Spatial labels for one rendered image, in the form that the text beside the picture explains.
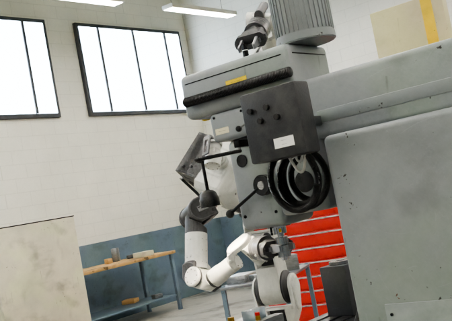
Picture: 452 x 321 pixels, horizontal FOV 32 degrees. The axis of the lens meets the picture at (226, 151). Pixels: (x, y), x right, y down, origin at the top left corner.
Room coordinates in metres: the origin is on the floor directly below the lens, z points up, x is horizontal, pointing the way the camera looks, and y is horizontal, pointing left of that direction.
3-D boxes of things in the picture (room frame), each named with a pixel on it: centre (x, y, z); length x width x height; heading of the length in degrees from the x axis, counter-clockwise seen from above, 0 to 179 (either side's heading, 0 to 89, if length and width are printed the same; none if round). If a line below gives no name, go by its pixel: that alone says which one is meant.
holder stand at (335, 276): (3.07, -0.39, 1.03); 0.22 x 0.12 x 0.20; 135
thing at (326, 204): (2.65, -0.29, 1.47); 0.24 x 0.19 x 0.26; 142
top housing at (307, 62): (2.76, -0.15, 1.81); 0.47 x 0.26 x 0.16; 52
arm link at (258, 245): (2.85, -0.09, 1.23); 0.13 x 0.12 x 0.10; 117
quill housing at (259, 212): (2.77, -0.14, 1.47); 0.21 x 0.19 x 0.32; 142
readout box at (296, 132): (2.32, -0.17, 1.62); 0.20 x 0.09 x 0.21; 52
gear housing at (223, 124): (2.75, -0.17, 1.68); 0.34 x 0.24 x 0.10; 52
